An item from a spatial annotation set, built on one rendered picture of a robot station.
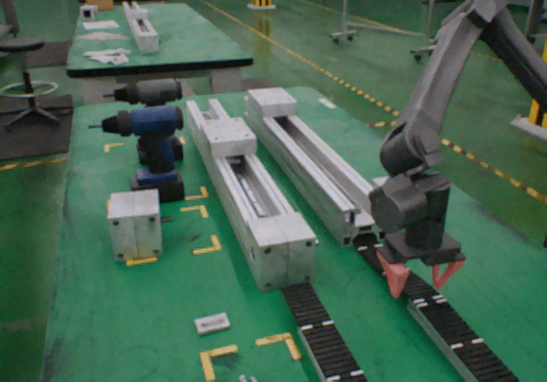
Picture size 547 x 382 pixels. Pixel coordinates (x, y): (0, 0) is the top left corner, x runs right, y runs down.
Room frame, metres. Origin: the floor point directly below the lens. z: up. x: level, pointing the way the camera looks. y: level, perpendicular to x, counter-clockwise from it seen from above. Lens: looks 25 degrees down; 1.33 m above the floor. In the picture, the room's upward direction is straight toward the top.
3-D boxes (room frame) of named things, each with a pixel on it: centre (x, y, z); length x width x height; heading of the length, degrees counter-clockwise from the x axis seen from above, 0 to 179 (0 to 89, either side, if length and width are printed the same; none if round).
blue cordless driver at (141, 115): (1.06, 0.30, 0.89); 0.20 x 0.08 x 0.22; 109
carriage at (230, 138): (1.19, 0.12, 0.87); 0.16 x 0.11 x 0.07; 17
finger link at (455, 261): (0.69, -0.26, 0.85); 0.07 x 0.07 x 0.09; 17
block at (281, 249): (0.77, -0.02, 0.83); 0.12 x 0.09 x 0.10; 107
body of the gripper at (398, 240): (0.68, -0.23, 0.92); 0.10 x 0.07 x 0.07; 107
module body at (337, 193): (1.25, -0.06, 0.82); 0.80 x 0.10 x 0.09; 17
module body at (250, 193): (1.19, 0.12, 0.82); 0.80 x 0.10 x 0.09; 17
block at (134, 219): (0.86, 0.26, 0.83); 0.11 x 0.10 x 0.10; 103
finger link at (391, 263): (0.68, -0.21, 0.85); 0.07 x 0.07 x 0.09; 17
